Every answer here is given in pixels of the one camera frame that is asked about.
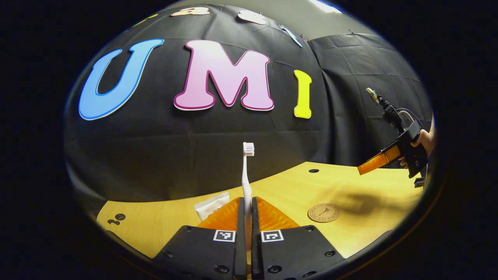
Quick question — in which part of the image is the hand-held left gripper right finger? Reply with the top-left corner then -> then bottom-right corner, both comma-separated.
251,196 -> 345,280

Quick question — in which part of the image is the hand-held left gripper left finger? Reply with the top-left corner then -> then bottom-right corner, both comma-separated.
153,197 -> 247,280

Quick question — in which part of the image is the white toothpaste tube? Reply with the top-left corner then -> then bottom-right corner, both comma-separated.
194,192 -> 230,222

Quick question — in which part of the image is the white toothbrush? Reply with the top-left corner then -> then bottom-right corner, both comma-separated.
241,142 -> 256,249

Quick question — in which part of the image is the round wooden coaster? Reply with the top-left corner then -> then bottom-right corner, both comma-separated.
307,203 -> 340,223

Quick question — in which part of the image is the black backdrop cloth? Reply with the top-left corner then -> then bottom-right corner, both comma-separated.
64,4 -> 433,218

